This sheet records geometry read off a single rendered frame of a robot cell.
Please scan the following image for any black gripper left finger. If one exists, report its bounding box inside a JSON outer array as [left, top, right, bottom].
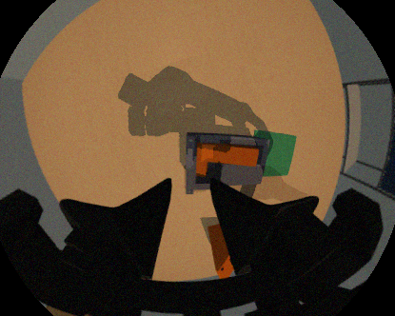
[[59, 178, 173, 280]]

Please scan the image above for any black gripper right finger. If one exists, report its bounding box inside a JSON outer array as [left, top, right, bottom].
[[209, 178, 319, 276]]

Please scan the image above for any orange l-shaped part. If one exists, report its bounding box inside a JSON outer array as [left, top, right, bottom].
[[196, 143, 259, 177]]

